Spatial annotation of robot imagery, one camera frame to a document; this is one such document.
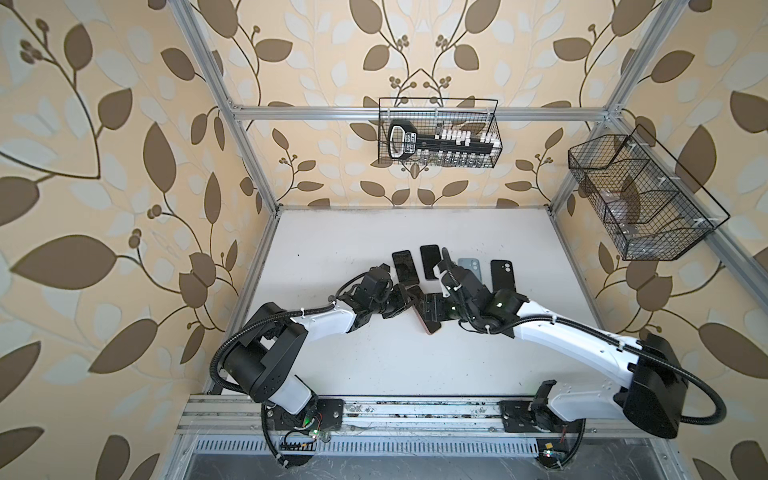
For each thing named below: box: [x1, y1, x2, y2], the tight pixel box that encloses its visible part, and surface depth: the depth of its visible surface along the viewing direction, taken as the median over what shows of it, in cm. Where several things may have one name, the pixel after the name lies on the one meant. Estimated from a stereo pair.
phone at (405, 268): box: [392, 250, 420, 285], surface depth 107 cm
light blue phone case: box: [458, 258, 482, 283], surface depth 107 cm
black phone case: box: [490, 259, 517, 295], surface depth 104 cm
